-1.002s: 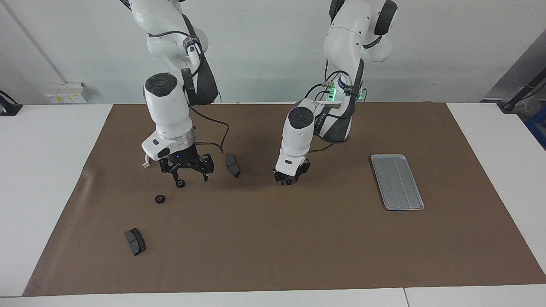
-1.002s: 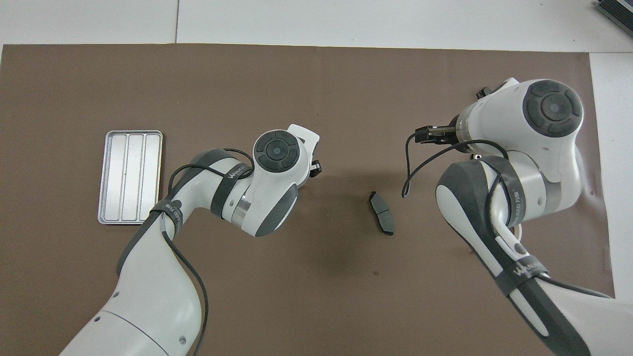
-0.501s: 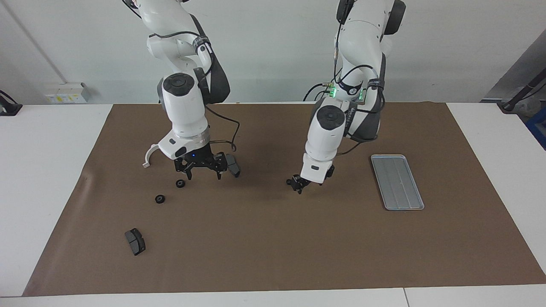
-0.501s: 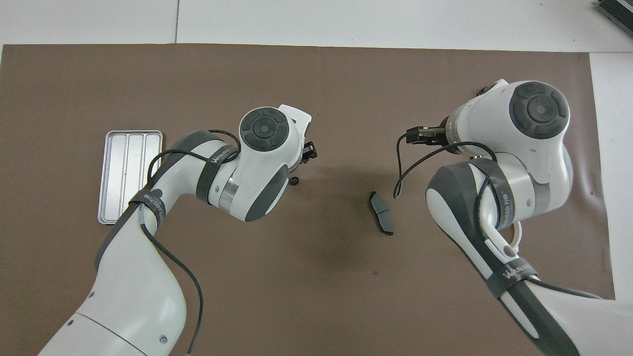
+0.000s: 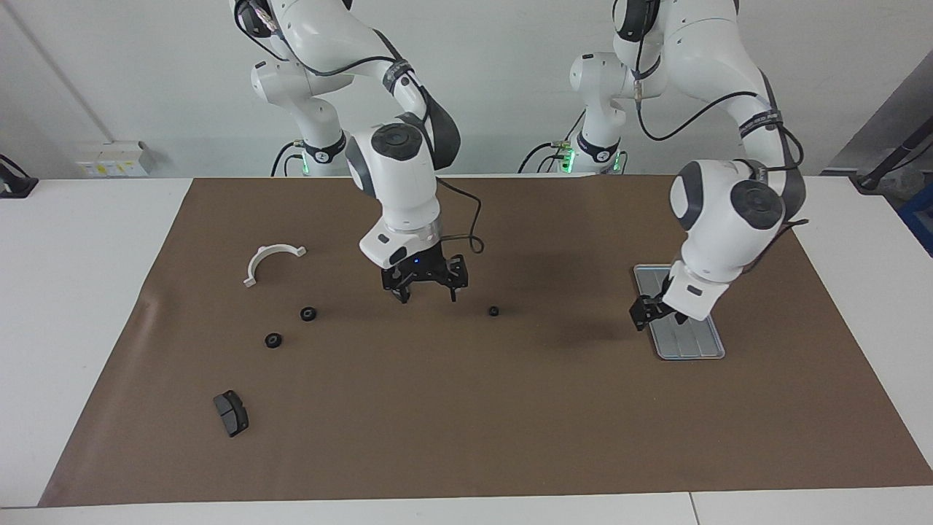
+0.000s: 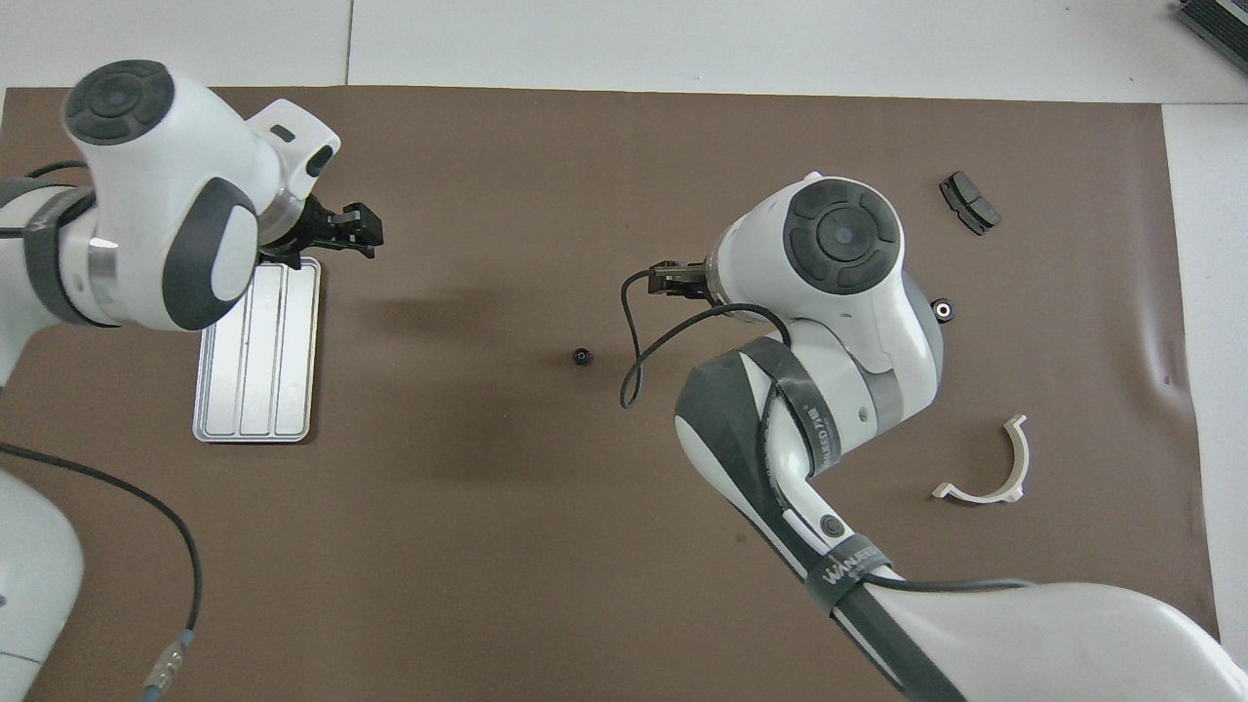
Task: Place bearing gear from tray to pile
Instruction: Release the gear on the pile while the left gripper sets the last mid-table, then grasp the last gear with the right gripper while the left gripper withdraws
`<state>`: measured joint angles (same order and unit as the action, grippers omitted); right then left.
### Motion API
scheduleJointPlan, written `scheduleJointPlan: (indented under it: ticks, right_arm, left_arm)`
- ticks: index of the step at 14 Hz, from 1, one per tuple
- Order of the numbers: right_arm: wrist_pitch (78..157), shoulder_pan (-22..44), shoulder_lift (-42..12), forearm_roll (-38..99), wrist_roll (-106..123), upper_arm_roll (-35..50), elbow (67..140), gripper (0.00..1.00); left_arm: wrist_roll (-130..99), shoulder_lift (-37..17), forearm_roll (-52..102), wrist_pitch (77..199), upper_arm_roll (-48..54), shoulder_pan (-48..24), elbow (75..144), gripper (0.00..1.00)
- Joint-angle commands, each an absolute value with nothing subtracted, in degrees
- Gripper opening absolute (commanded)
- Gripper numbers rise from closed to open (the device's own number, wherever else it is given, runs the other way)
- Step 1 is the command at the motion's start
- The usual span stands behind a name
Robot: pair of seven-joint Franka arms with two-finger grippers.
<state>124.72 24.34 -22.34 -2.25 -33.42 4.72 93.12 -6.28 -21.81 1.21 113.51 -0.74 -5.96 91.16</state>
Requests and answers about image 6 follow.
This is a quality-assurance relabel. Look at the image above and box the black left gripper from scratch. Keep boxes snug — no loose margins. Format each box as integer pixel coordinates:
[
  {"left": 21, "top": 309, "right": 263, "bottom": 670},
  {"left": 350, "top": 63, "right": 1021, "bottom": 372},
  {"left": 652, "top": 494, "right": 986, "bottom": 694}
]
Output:
[{"left": 260, "top": 195, "right": 385, "bottom": 265}]

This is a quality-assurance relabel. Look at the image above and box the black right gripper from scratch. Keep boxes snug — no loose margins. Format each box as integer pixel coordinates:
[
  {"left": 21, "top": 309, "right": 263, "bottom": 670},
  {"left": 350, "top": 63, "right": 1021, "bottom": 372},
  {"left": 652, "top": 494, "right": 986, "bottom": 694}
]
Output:
[{"left": 649, "top": 258, "right": 719, "bottom": 299}]

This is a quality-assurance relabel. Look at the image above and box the silver metal tray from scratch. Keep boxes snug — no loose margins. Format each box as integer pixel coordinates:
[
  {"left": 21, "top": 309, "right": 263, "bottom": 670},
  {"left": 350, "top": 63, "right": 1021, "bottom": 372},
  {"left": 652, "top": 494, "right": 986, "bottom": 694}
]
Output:
[{"left": 192, "top": 256, "right": 323, "bottom": 445}]

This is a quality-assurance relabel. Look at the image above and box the dark grey brake pad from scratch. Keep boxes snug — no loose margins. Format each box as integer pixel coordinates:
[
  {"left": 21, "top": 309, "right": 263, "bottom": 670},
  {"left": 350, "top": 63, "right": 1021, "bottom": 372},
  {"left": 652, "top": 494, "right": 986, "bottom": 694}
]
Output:
[{"left": 938, "top": 170, "right": 1003, "bottom": 237}]

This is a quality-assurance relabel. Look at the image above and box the brown table mat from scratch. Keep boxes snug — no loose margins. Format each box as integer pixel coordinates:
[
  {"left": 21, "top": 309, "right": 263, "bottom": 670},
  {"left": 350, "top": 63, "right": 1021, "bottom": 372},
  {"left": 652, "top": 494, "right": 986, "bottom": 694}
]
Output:
[{"left": 0, "top": 86, "right": 1228, "bottom": 702}]

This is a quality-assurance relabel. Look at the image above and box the dark grey ribbed device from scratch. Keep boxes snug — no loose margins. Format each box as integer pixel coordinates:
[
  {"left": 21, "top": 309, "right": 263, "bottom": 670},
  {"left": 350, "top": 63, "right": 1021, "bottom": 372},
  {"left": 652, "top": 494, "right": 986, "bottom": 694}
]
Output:
[{"left": 1173, "top": 0, "right": 1248, "bottom": 76}]

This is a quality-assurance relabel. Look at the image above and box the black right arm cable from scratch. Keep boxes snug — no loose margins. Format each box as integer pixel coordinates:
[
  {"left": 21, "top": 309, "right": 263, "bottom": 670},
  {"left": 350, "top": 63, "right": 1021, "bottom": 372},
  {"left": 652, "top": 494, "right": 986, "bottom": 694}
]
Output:
[{"left": 619, "top": 271, "right": 1034, "bottom": 594}]

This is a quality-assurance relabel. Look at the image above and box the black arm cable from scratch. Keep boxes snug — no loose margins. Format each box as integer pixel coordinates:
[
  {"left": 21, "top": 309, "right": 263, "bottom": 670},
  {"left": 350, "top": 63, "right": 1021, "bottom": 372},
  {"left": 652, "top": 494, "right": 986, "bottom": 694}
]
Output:
[
  {"left": 619, "top": 271, "right": 1034, "bottom": 594},
  {"left": 0, "top": 441, "right": 203, "bottom": 702}
]

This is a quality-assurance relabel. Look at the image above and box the white curved plastic bracket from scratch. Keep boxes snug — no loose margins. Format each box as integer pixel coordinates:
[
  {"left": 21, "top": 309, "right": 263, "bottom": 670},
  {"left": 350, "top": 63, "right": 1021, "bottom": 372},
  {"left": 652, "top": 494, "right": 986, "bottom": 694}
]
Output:
[{"left": 931, "top": 413, "right": 1031, "bottom": 505}]

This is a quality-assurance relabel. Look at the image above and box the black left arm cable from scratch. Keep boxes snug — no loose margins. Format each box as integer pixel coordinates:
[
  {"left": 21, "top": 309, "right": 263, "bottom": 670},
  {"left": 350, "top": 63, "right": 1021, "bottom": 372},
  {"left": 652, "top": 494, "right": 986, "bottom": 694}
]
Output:
[{"left": 0, "top": 441, "right": 203, "bottom": 702}]

